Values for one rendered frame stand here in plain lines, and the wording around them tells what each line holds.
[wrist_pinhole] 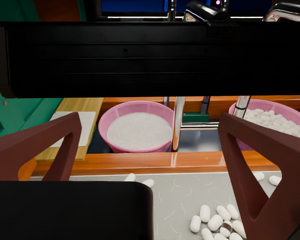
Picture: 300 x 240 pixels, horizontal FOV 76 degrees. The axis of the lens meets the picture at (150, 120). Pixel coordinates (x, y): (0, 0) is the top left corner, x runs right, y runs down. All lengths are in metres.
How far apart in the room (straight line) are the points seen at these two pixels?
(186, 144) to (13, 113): 0.52
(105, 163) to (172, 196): 0.19
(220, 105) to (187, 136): 0.19
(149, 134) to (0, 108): 0.40
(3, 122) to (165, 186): 0.40
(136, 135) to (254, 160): 0.35
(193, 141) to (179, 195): 0.28
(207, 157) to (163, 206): 0.18
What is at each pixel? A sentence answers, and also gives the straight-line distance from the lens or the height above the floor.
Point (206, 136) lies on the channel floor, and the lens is 0.75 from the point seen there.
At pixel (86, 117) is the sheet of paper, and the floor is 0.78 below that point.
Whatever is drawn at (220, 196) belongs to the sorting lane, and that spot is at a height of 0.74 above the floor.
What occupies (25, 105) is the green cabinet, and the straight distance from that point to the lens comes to 0.63.
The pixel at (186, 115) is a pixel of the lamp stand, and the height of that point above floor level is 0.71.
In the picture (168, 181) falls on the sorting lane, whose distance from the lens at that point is 0.51.
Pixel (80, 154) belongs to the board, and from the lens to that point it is 0.54.
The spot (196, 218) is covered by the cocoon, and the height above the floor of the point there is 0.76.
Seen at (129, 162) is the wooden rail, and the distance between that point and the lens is 0.51.
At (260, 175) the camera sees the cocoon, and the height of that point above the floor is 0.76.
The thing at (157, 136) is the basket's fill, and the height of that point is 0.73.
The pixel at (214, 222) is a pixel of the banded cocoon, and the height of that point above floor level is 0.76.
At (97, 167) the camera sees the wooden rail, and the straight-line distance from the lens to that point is 0.52.
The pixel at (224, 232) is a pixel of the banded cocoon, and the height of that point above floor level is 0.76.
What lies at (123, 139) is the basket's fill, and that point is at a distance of 0.62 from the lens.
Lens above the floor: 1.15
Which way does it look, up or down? 36 degrees down
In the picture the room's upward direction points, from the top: straight up
